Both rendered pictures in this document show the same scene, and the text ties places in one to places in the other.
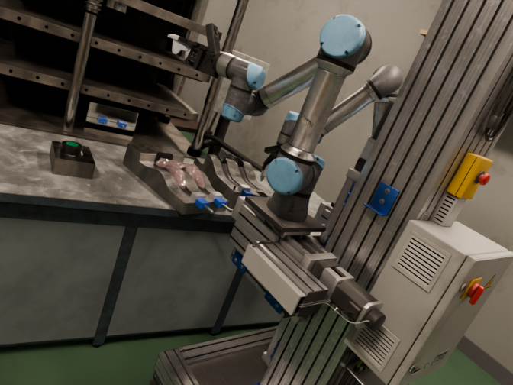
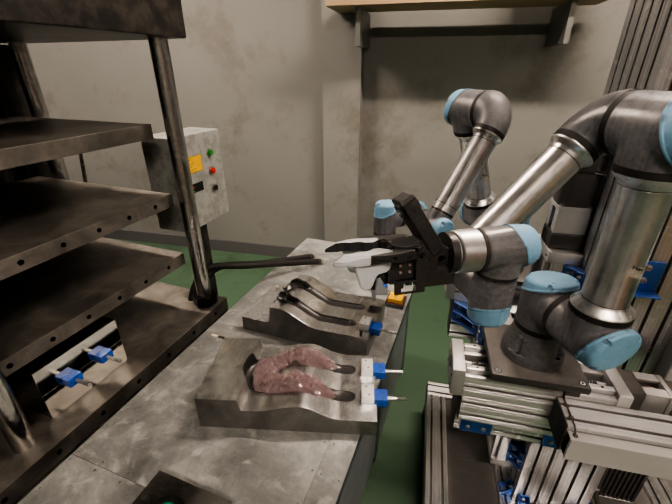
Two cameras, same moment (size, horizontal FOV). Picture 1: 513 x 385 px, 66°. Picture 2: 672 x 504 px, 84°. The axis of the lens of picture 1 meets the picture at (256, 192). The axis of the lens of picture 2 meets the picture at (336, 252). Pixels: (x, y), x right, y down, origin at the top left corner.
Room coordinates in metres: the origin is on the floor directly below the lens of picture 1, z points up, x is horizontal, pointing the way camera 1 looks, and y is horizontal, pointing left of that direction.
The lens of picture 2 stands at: (0.97, 0.74, 1.72)
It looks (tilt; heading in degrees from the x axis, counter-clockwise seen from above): 26 degrees down; 327
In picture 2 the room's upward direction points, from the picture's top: straight up
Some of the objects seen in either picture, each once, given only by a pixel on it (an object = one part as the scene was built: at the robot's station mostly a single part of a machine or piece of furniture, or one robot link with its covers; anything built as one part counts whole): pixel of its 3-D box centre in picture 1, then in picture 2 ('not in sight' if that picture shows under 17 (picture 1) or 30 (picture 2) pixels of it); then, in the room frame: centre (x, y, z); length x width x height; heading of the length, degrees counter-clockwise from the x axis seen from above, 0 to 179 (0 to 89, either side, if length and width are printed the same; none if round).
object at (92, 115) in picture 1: (104, 109); (32, 347); (2.35, 1.06, 0.87); 0.50 x 0.27 x 0.17; 37
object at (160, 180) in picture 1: (175, 176); (293, 381); (1.75, 0.38, 0.86); 0.50 x 0.26 x 0.11; 54
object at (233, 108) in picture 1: (238, 104); (485, 290); (1.32, 0.16, 1.33); 0.11 x 0.08 x 0.11; 160
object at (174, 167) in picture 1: (180, 169); (294, 369); (1.76, 0.38, 0.90); 0.26 x 0.18 x 0.08; 54
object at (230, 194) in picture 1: (233, 177); (314, 309); (2.04, 0.15, 0.87); 0.50 x 0.26 x 0.14; 37
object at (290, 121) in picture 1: (292, 124); (386, 217); (1.86, -0.04, 1.27); 0.09 x 0.08 x 0.11; 84
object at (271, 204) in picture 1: (291, 198); (535, 336); (1.34, -0.12, 1.09); 0.15 x 0.15 x 0.10
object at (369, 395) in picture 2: (203, 205); (383, 398); (1.56, 0.19, 0.86); 0.13 x 0.05 x 0.05; 54
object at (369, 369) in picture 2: (221, 203); (381, 371); (1.64, 0.13, 0.86); 0.13 x 0.05 x 0.05; 54
